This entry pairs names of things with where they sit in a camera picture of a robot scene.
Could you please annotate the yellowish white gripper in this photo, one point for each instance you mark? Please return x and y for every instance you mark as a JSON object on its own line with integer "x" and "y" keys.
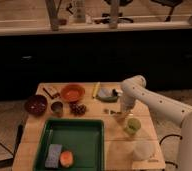
{"x": 125, "y": 111}

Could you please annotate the silver fork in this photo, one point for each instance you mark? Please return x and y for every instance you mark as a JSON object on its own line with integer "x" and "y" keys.
{"x": 111, "y": 112}

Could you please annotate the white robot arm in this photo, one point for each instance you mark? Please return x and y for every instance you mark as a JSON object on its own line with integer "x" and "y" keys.
{"x": 134, "y": 88}

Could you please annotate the green plastic tray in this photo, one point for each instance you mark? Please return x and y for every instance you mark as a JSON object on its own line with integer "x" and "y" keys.
{"x": 83, "y": 137}

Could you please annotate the green plastic cup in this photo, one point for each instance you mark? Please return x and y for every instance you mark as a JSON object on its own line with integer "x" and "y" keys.
{"x": 133, "y": 126}

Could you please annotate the green cucumber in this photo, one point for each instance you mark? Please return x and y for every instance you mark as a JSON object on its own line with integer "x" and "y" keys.
{"x": 111, "y": 99}

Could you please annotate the blue grey cloth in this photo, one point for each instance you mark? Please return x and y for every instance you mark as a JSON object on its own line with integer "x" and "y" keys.
{"x": 103, "y": 93}

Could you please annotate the wooden table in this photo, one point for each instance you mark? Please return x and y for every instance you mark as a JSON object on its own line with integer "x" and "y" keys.
{"x": 118, "y": 144}

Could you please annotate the yellow banana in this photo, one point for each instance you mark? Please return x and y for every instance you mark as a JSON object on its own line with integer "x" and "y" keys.
{"x": 95, "y": 90}

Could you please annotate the white plastic cup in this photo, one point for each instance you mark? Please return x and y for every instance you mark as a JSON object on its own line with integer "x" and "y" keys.
{"x": 143, "y": 150}

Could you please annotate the bunch of dark grapes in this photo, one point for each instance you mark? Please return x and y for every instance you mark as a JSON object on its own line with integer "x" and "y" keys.
{"x": 77, "y": 109}

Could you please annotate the orange bowl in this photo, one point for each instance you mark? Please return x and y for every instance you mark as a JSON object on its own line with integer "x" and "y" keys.
{"x": 72, "y": 93}

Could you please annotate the brown chocolate bar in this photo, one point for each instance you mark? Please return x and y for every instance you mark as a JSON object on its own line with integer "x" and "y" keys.
{"x": 52, "y": 92}

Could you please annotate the orange peach fruit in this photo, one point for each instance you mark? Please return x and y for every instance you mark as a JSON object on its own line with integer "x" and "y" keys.
{"x": 66, "y": 159}

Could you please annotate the blue grey sponge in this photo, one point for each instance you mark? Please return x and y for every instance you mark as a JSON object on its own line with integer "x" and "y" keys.
{"x": 52, "y": 159}

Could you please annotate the dark red bowl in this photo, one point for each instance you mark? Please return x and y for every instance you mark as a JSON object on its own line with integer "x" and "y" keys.
{"x": 36, "y": 105}

